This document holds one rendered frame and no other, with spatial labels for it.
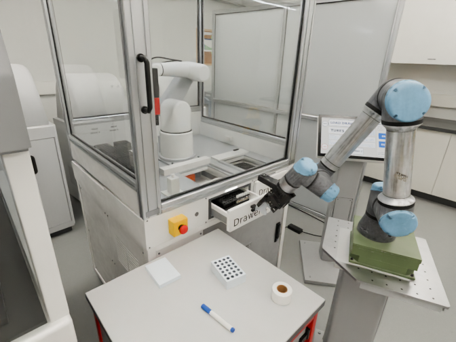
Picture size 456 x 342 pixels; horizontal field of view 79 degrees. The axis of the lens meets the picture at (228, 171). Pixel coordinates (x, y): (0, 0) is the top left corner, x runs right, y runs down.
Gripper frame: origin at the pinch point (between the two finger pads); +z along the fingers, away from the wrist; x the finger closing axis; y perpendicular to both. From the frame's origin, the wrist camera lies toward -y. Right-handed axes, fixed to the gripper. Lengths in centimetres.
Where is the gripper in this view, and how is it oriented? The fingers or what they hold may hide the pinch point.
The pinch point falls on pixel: (258, 206)
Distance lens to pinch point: 128.2
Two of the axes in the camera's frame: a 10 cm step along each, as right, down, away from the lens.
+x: 7.3, -2.3, 6.4
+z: -4.2, 5.9, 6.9
